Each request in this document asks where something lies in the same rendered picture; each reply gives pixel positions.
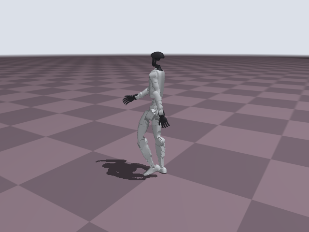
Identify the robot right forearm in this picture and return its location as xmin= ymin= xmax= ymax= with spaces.
xmin=135 ymin=87 xmax=149 ymax=99

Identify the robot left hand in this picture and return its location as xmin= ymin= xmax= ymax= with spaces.
xmin=158 ymin=110 xmax=170 ymax=128

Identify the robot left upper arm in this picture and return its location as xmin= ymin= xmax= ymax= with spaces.
xmin=149 ymin=72 xmax=160 ymax=95

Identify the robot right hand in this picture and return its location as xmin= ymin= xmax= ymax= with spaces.
xmin=123 ymin=94 xmax=138 ymax=105

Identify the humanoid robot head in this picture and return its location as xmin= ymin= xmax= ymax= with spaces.
xmin=151 ymin=52 xmax=164 ymax=71

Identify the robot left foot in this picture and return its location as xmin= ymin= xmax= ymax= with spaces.
xmin=143 ymin=165 xmax=161 ymax=176

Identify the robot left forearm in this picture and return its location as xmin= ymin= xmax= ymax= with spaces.
xmin=153 ymin=91 xmax=163 ymax=116

